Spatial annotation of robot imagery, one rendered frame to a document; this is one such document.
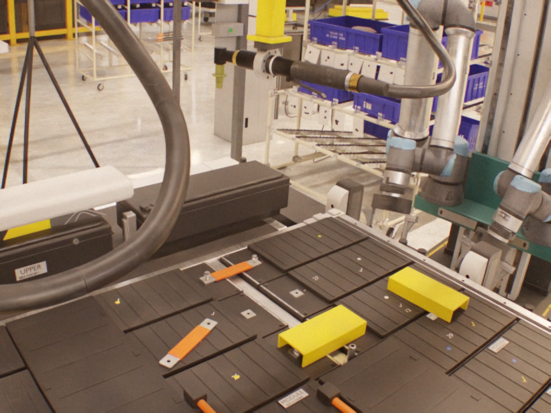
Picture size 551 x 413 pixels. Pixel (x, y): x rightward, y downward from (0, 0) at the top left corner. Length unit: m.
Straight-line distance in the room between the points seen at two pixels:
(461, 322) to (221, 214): 0.61
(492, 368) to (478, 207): 1.44
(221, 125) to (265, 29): 3.77
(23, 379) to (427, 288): 0.79
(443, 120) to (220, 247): 1.04
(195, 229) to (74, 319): 0.40
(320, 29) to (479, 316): 3.04
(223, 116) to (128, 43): 4.38
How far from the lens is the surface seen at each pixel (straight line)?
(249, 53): 1.44
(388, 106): 3.46
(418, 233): 3.76
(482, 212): 2.41
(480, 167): 2.45
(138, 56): 0.71
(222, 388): 0.94
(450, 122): 2.07
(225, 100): 5.02
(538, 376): 1.10
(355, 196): 1.69
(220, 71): 1.52
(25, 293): 0.57
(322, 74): 1.31
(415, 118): 2.29
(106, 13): 0.73
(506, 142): 2.47
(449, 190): 2.38
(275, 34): 1.39
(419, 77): 2.22
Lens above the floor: 1.66
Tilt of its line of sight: 24 degrees down
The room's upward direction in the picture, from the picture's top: 4 degrees clockwise
